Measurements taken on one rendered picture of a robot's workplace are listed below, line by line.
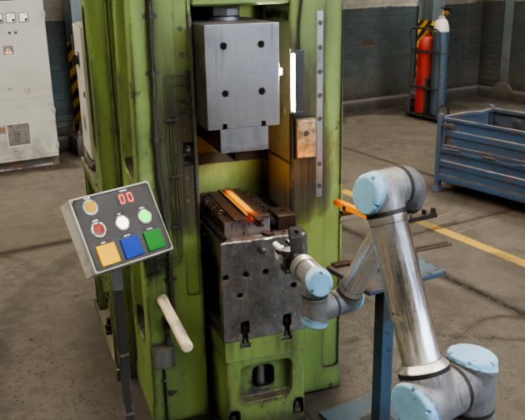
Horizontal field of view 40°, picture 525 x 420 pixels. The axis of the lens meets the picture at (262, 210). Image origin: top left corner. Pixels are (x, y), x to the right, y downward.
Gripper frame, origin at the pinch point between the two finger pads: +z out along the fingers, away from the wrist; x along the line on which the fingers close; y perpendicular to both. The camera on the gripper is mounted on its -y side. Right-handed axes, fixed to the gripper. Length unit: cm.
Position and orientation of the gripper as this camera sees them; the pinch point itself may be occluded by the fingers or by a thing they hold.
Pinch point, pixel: (281, 241)
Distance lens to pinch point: 267.2
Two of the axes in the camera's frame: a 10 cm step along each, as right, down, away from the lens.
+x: 9.4, -1.2, 3.1
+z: -3.3, -2.9, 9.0
